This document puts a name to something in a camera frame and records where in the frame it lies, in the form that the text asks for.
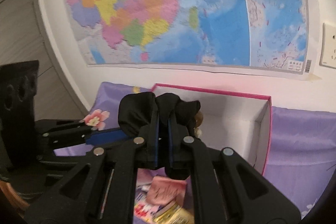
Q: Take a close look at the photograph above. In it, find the black sock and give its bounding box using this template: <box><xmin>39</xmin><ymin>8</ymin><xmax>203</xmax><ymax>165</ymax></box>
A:
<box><xmin>118</xmin><ymin>92</ymin><xmax>201</xmax><ymax>180</ymax></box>

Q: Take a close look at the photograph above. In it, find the floral tissue pack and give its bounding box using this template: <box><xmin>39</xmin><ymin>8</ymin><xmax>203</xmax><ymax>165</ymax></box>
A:
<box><xmin>133</xmin><ymin>191</ymin><xmax>160</xmax><ymax>223</ymax></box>

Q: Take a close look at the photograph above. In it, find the gold yellow packet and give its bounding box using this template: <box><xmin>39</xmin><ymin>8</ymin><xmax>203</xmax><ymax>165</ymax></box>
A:
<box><xmin>153</xmin><ymin>201</ymin><xmax>195</xmax><ymax>224</ymax></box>

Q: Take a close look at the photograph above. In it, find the pink cosmetic pouch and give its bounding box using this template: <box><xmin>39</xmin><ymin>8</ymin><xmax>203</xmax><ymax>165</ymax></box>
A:
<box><xmin>146</xmin><ymin>176</ymin><xmax>187</xmax><ymax>206</ymax></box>

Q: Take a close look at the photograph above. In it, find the pink cardboard box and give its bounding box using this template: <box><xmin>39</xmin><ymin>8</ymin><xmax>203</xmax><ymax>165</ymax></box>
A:
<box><xmin>151</xmin><ymin>84</ymin><xmax>272</xmax><ymax>174</ymax></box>

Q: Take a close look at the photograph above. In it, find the purple floral cloth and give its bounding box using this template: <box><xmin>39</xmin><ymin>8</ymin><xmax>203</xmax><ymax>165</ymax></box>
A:
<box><xmin>54</xmin><ymin>82</ymin><xmax>335</xmax><ymax>223</ymax></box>

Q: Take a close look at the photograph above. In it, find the grey door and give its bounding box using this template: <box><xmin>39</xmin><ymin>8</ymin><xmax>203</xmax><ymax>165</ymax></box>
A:
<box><xmin>1</xmin><ymin>0</ymin><xmax>87</xmax><ymax>120</ymax></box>

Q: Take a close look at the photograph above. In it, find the white wall socket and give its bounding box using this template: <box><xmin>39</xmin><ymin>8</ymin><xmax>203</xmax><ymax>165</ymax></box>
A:
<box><xmin>319</xmin><ymin>23</ymin><xmax>336</xmax><ymax>69</ymax></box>

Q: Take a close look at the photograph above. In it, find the colourful wall map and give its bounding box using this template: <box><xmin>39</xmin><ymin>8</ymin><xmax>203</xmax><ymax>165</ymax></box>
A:
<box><xmin>63</xmin><ymin>0</ymin><xmax>319</xmax><ymax>79</ymax></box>

